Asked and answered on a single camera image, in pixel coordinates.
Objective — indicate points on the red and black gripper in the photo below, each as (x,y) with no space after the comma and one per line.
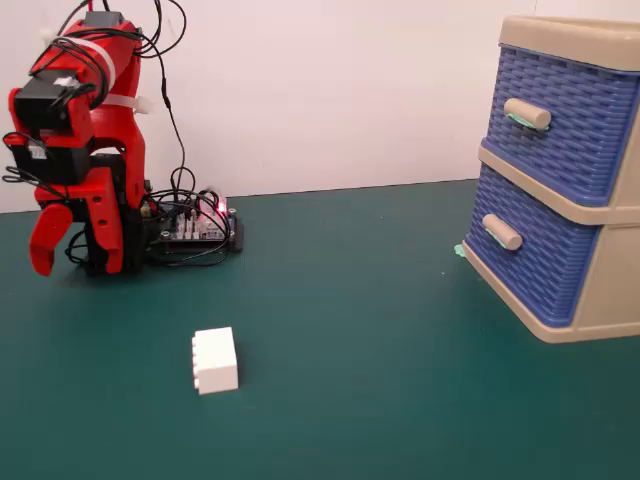
(50,160)

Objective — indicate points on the white building block cube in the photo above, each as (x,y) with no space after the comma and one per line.
(217,357)

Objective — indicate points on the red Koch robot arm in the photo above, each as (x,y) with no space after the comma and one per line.
(122,65)

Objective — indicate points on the controller circuit board with LEDs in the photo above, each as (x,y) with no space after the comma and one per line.
(200,227)

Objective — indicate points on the short white zip tie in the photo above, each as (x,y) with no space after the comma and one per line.
(132,102)

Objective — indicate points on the long white zip tie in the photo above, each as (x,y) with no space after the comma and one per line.
(102,55)

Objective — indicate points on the green table mat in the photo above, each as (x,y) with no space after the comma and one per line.
(320,375)

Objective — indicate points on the green putty blob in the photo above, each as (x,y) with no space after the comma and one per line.
(459,250)

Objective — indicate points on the beige plastic drawer cabinet frame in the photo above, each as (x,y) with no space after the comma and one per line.
(612,250)

